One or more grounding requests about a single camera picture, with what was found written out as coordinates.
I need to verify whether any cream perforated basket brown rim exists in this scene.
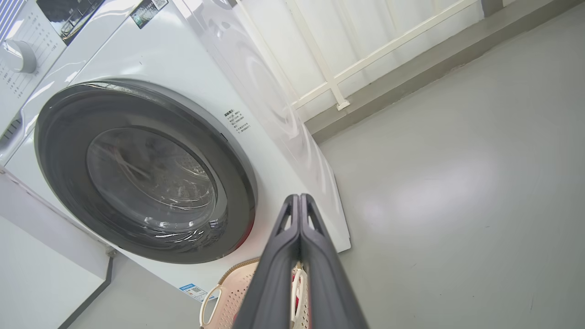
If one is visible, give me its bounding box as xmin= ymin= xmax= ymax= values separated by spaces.
xmin=199 ymin=257 xmax=311 ymax=329

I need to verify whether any blue energy label sticker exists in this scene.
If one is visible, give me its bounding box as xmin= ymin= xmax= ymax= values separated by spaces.
xmin=179 ymin=283 xmax=215 ymax=302

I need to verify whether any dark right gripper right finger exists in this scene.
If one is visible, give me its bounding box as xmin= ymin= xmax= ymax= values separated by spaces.
xmin=299 ymin=193 xmax=370 ymax=329

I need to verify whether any white front-load washing machine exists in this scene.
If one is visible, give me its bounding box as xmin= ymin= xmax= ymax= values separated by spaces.
xmin=0 ymin=0 xmax=351 ymax=302

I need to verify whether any printed warning text sticker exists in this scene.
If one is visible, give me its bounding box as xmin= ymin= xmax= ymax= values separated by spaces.
xmin=224 ymin=109 xmax=250 ymax=134

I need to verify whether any round glass washer door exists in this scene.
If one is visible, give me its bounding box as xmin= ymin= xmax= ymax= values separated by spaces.
xmin=34 ymin=79 xmax=257 ymax=265

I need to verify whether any white control knob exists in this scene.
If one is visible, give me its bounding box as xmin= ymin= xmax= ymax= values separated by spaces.
xmin=0 ymin=39 xmax=37 ymax=74

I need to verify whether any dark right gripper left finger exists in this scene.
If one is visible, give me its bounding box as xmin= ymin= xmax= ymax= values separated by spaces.
xmin=232 ymin=194 xmax=302 ymax=329

